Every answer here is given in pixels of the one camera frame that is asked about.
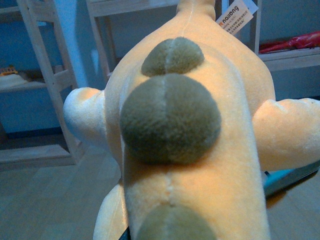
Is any teal right gripper finger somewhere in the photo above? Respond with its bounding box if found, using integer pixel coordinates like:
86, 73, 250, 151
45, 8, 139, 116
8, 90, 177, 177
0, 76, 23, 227
262, 160, 320, 198

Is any orange plush dinosaur toy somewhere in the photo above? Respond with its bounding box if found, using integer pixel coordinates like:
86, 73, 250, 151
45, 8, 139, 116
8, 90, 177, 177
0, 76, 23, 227
63, 0, 320, 240

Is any right wooden shelf unit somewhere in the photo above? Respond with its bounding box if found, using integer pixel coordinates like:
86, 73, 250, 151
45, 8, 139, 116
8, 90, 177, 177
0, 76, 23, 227
86, 0, 320, 81

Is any wooden shelf unit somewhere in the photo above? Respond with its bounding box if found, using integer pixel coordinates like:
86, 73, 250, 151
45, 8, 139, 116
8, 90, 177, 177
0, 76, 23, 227
86, 0, 320, 81
0, 0, 86, 171

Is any red plastic bag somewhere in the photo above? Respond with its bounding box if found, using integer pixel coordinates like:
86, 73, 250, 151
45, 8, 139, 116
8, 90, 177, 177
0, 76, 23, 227
258, 31, 320, 54

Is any white paper hang tag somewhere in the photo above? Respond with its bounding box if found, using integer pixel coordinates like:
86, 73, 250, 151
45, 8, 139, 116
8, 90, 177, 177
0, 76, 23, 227
216, 0, 259, 36

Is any left wooden shelf unit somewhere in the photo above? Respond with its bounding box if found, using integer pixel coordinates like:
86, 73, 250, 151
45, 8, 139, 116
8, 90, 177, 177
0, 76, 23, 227
0, 0, 86, 171

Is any small yellow toy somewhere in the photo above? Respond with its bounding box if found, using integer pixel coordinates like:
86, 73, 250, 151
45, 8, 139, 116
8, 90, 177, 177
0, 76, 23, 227
0, 65, 18, 77

